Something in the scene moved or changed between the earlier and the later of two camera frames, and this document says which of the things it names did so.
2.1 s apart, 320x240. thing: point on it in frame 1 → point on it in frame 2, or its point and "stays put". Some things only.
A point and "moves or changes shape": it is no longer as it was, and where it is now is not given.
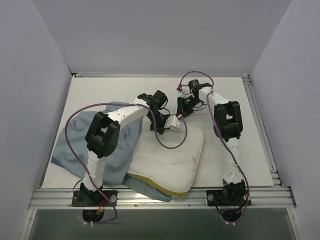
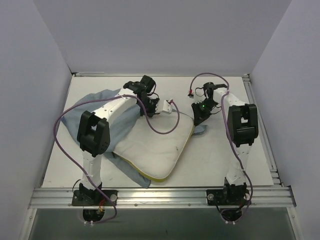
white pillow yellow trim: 170,160 moves or changes shape
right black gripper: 183,108 → 200,113
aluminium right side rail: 276,179 stays put
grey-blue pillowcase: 73,155 → 110,160
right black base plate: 227,197 stays put
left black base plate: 94,198 stays put
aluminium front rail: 181,199 stays put
